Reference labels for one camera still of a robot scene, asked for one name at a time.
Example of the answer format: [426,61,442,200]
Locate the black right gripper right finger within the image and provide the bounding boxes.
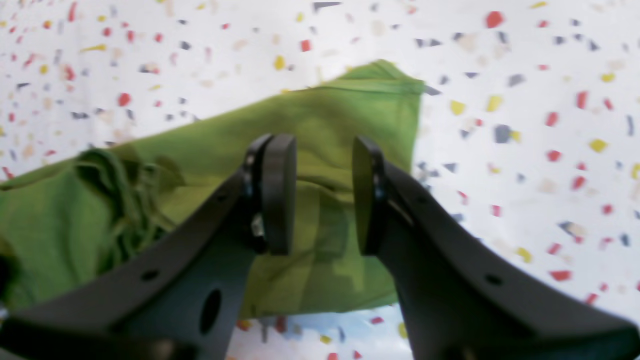
[352,136,639,360]

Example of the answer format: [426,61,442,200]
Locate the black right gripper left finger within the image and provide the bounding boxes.
[1,134,297,360]

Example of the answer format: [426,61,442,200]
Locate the green t-shirt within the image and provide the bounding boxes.
[0,60,426,318]

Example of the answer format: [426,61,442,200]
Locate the terrazzo pattern white tablecloth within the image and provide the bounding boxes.
[1,0,639,360]

